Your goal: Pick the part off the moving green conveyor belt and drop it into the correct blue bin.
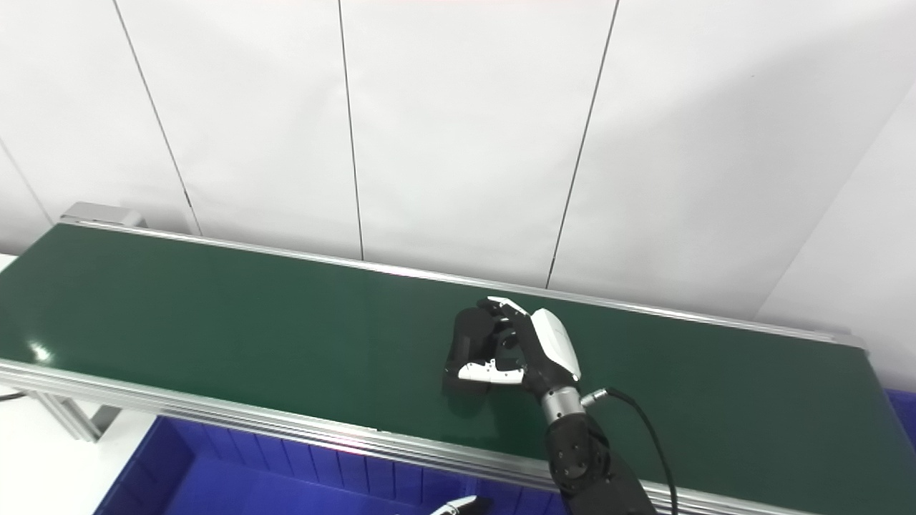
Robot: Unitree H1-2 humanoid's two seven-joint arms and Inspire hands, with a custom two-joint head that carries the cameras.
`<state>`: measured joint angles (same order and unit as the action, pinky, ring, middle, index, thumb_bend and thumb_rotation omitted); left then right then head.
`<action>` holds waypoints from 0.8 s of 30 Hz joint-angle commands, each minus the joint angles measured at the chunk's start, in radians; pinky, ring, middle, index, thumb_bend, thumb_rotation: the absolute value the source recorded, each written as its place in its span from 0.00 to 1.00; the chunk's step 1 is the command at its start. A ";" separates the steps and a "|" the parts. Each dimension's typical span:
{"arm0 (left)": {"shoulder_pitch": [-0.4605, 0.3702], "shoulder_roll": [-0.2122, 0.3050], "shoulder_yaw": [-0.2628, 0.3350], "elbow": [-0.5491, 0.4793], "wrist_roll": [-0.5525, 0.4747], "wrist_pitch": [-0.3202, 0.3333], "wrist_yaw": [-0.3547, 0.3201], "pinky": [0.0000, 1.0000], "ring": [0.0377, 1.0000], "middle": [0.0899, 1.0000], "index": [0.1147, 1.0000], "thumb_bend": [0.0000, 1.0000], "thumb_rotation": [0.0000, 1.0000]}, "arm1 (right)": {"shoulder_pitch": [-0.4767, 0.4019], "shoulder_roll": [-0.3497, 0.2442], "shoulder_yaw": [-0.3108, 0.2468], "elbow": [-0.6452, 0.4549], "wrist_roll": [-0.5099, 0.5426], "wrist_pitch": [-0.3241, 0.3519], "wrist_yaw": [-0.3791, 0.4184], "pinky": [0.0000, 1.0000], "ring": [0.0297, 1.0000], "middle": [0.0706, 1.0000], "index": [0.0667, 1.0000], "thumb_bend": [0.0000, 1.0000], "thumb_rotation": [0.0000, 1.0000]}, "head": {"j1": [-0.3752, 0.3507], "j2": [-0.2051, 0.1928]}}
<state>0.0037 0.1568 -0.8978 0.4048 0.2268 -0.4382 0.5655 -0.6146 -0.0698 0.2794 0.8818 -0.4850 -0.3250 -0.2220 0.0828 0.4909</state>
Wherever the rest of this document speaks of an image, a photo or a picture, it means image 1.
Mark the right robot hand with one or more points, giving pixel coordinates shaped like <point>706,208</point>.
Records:
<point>551,350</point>

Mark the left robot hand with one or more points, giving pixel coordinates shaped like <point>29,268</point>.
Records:
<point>458,506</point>

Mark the black cylinder part with base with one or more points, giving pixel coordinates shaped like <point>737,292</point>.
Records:
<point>469,336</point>

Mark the blue plastic bin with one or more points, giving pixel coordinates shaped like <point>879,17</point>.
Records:
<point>903,415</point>
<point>272,479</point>
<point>529,501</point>

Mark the green conveyor belt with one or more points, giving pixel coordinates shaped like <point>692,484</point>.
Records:
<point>215,413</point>
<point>250,322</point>

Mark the aluminium conveyor leg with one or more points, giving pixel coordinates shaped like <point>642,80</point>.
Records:
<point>71,418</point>

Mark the grey conveyor end housing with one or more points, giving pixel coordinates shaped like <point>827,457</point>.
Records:
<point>104,212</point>

